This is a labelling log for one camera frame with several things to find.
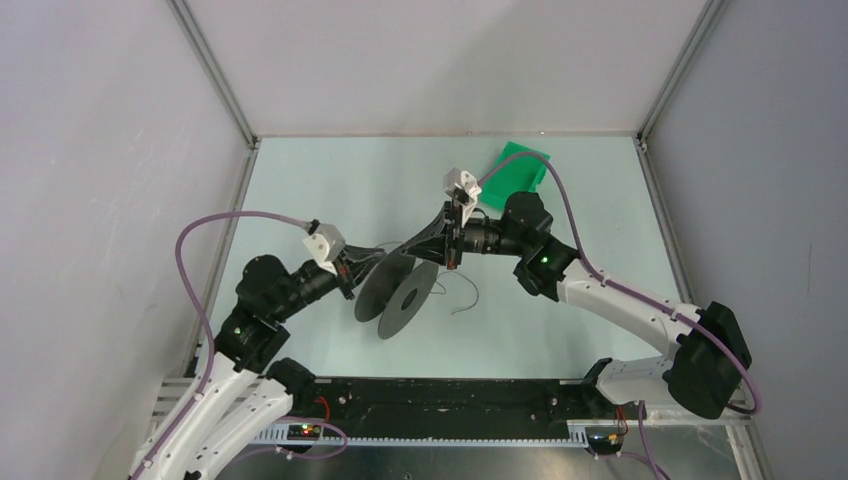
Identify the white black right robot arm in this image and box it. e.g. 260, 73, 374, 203
400, 192, 753, 419

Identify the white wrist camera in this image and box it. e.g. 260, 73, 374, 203
302, 220, 346, 275
443, 168, 482, 227

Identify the thin black cable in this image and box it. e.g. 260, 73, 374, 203
430, 271, 480, 317

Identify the black cable spool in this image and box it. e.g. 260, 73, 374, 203
354, 248, 439, 340

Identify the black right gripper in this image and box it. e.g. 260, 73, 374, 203
401, 197, 528, 270

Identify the green plastic bin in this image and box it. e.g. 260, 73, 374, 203
478, 157, 547, 210

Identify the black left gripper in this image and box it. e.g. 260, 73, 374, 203
273, 243, 387, 321

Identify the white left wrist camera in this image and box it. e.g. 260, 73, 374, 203
302, 220, 346, 275

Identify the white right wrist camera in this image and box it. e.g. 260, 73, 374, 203
443, 168, 482, 227

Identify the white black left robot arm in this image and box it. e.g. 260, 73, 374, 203
130, 246, 386, 479

